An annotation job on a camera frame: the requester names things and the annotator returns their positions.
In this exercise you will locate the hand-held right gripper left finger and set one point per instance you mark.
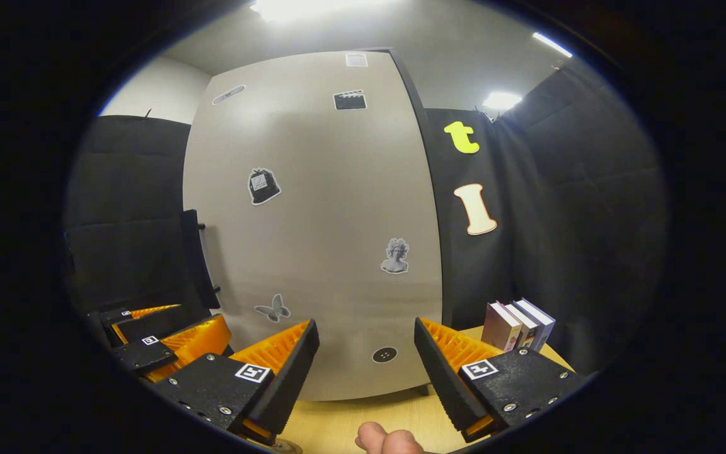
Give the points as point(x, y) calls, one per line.
point(290, 375)

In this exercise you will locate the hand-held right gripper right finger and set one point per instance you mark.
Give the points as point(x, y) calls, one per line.
point(440, 378)

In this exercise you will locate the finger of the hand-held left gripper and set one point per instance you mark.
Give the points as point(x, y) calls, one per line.
point(142, 356)
point(161, 321)

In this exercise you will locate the grey cabinet door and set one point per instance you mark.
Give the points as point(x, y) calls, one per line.
point(325, 221)

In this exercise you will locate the dark grey cabinet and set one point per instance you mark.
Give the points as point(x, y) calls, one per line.
point(447, 284)

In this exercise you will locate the pink spine book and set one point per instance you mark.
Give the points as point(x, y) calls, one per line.
point(500, 328)

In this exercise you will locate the white spine book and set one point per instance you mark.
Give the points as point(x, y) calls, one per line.
point(527, 331)

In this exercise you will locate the blue grey spine book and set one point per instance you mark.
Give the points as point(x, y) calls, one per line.
point(542, 325)

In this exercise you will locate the black backdrop cloth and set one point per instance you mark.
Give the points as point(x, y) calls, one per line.
point(577, 208)

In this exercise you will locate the small ceiling light panel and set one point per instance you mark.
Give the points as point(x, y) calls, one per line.
point(501, 101)

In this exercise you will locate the large ceiling light panel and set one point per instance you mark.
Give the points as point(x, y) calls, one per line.
point(319, 7)

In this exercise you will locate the long ceiling light strip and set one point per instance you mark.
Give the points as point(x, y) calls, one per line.
point(552, 44)

